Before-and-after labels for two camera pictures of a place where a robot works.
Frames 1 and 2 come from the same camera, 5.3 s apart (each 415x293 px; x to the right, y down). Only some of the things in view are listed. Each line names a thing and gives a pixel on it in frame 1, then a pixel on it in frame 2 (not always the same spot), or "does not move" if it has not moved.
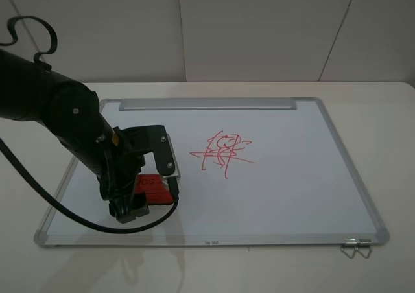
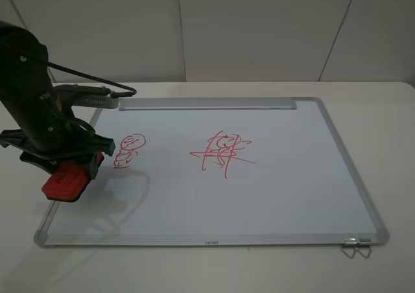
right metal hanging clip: [364, 243] does not move
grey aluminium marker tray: [208, 105] does not move
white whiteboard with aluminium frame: [255, 172] does not move
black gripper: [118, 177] → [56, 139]
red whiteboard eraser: [156, 190] → [67, 183]
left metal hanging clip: [350, 242] does not move
